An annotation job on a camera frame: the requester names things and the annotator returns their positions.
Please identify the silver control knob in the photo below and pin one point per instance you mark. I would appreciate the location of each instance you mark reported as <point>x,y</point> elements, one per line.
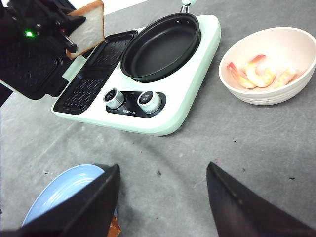
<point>114,98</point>
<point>149,101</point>

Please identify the pink shrimp right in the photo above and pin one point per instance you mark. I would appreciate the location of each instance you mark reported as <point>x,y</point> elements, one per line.
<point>285,78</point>

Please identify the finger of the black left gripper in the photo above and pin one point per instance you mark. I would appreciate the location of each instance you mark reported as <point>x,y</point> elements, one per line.
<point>68,43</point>
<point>68,22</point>

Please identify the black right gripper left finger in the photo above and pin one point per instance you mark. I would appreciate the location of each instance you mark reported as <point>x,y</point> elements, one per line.
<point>81,207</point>

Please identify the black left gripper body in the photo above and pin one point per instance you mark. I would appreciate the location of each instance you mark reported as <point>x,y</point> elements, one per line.
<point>35,19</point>

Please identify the black frying pan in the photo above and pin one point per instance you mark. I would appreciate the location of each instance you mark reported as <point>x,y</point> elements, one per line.
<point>162,47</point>

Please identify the blue plate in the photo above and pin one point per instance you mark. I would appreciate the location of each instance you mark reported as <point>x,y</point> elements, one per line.
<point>64,190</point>

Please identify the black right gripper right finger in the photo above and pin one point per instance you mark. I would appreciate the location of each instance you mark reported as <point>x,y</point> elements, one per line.
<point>239,212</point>

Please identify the right silver control knob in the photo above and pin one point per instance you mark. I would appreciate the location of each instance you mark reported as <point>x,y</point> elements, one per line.
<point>149,101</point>

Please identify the pink shrimp middle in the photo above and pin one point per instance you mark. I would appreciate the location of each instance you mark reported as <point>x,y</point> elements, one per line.
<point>261,77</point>

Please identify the mint green breakfast maker base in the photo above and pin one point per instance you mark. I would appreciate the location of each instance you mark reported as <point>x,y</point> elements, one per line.
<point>82,100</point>

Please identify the left silver control knob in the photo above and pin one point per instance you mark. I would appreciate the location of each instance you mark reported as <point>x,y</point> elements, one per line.
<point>114,98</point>

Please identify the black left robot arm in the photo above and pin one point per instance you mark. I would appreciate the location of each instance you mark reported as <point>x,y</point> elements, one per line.
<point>3,28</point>

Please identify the pink shrimp left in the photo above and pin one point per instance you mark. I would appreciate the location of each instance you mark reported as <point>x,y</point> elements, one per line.
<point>241,80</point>

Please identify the pink shrimp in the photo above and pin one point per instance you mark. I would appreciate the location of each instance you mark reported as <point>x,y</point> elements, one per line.
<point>261,77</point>
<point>285,78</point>
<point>241,80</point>

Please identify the breakfast maker hinged lid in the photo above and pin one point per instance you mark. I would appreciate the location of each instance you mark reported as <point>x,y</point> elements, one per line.
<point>34,67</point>

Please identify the beige ribbed bowl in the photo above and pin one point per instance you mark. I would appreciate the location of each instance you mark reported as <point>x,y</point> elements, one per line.
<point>269,66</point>

